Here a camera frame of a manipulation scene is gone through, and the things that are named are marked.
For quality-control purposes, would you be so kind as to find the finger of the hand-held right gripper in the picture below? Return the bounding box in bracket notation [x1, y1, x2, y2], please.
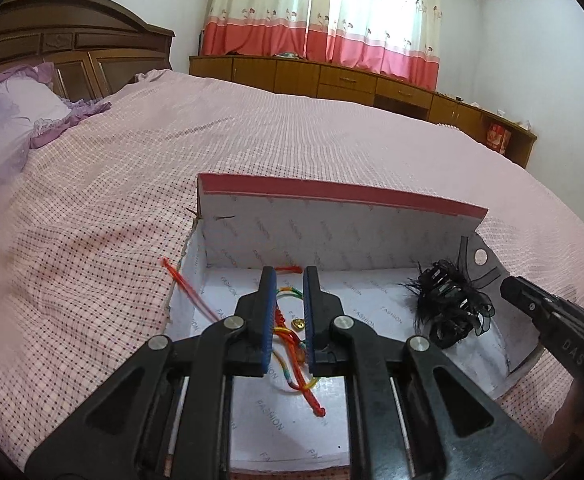
[500, 275, 564, 335]

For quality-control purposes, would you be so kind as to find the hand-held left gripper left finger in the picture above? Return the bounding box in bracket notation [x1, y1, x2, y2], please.
[24, 266, 277, 480]

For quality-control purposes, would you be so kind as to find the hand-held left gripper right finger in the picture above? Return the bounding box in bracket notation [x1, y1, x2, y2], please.
[303, 266, 555, 480]

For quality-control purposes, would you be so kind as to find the multicolour braided cord bracelet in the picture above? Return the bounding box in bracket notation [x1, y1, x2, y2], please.
[271, 286, 329, 418]

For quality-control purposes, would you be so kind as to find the black feathered hair clip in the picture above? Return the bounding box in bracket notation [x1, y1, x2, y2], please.
[398, 258, 496, 349]

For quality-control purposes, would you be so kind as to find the red cardboard box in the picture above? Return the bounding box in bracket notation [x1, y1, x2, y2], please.
[164, 172, 543, 475]

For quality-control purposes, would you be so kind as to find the red gift bag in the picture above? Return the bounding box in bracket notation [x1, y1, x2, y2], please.
[486, 121, 513, 155]

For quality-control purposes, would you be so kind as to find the pink checked bedspread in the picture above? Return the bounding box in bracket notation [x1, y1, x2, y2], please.
[0, 67, 584, 480]

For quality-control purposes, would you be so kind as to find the long wooden cabinet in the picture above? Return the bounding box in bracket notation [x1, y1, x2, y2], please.
[188, 54, 538, 170]

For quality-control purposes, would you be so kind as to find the cream and pink curtain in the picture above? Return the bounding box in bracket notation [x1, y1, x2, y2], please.
[199, 0, 444, 92]

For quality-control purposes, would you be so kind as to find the wooden headboard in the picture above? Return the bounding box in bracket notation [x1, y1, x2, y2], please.
[0, 0, 177, 104]

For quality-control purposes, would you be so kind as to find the purple floral pillow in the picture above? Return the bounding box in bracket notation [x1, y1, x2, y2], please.
[0, 62, 113, 186]

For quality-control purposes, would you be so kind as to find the red string bracelet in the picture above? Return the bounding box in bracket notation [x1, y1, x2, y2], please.
[161, 256, 303, 325]

